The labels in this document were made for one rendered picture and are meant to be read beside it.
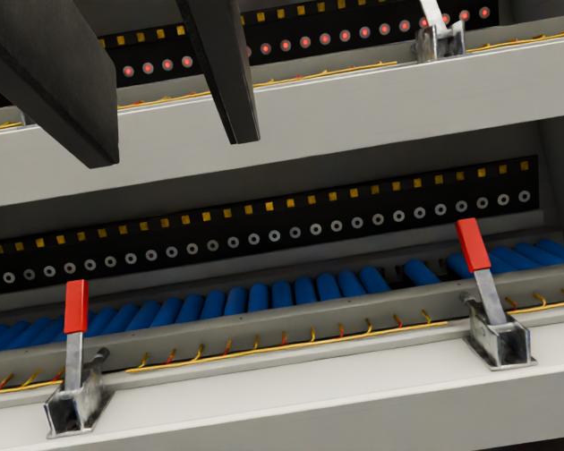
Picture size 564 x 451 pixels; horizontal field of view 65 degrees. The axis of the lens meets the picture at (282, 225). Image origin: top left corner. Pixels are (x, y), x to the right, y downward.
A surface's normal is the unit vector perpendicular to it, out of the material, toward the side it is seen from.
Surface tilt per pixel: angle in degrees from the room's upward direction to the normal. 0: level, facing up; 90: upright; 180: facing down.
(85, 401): 90
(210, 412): 19
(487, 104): 109
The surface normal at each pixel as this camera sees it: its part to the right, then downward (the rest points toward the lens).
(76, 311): -0.07, -0.37
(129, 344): 0.02, 0.22
